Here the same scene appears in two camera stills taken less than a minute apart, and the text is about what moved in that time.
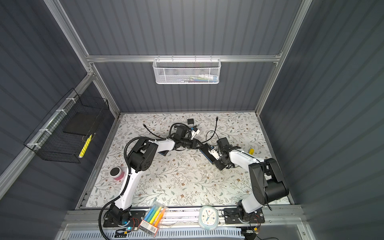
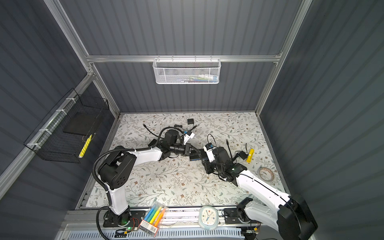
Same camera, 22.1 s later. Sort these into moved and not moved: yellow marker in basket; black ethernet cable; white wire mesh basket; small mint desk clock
Moved: black ethernet cable
Not moved: white wire mesh basket; yellow marker in basket; small mint desk clock
